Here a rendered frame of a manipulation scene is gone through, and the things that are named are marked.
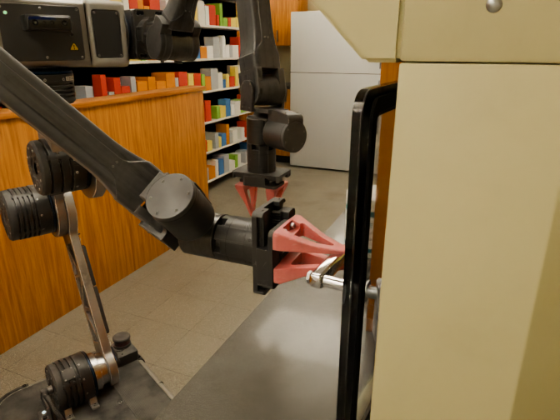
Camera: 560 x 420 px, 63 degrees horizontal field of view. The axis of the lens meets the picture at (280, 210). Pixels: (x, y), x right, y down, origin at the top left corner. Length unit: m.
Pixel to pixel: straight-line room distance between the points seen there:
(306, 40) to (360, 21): 5.23
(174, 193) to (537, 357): 0.37
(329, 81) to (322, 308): 4.70
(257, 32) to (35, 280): 2.09
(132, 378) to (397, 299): 1.61
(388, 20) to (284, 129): 0.49
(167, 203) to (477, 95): 0.32
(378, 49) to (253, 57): 0.54
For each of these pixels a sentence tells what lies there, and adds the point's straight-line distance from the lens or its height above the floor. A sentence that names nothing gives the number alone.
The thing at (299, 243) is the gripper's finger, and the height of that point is 1.22.
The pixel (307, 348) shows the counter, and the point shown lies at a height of 0.94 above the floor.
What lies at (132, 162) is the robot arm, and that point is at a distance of 0.60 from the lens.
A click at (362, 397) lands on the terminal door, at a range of 0.55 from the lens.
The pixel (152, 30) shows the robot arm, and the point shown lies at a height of 1.46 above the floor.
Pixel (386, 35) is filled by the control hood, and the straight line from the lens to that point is 0.34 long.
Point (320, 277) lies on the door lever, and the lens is 0.46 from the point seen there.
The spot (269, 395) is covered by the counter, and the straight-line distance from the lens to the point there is 0.72.
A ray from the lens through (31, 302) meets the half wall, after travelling 2.73.
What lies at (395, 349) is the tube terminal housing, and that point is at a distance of 0.42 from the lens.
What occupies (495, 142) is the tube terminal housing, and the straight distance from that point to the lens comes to 0.34.
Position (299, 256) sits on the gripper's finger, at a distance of 0.55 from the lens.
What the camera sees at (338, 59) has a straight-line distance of 5.45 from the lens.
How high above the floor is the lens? 1.42
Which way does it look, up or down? 20 degrees down
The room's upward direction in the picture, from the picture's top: straight up
